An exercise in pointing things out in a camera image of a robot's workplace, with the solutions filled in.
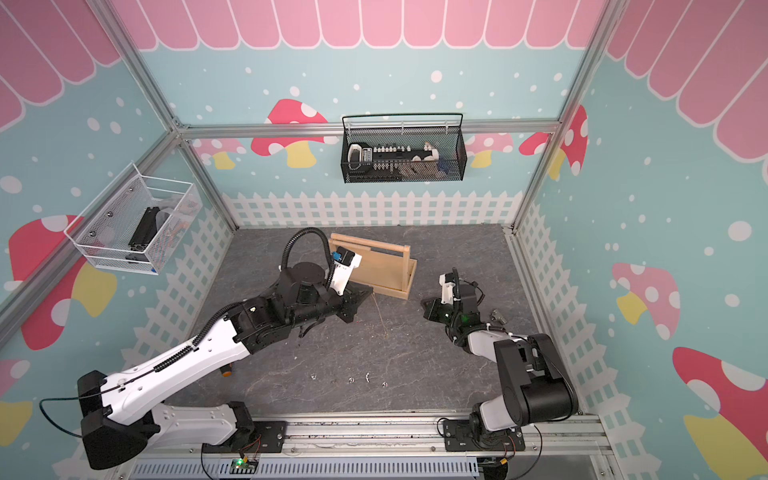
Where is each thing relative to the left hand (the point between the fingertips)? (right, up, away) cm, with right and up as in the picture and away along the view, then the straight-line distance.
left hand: (369, 294), depth 68 cm
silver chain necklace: (-2, -26, +17) cm, 30 cm away
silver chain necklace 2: (+3, -27, +15) cm, 31 cm away
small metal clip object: (+38, -10, +26) cm, 47 cm away
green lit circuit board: (-31, -43, +4) cm, 53 cm away
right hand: (+14, -5, +24) cm, 28 cm away
